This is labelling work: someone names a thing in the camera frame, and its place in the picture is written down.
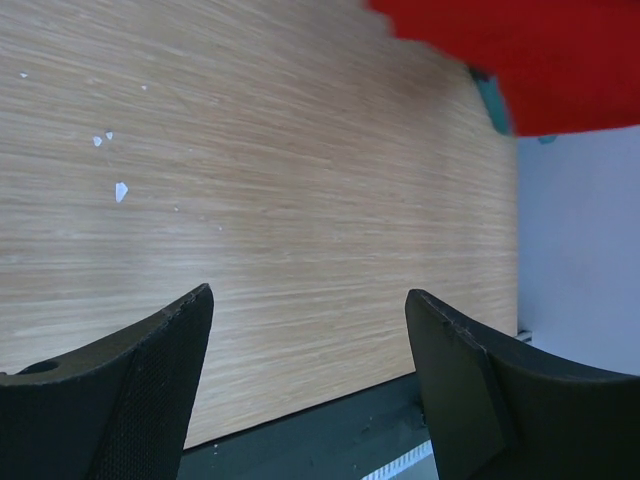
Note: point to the teal plastic bin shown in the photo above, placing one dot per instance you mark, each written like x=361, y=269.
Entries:
x=494, y=102

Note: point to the white slotted cable duct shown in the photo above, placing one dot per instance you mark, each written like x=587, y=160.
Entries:
x=402, y=463

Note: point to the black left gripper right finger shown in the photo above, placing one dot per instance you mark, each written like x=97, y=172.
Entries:
x=497, y=408

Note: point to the red t shirt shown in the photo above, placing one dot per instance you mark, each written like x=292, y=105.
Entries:
x=562, y=66

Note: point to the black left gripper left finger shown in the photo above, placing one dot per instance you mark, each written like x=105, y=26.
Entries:
x=117, y=408

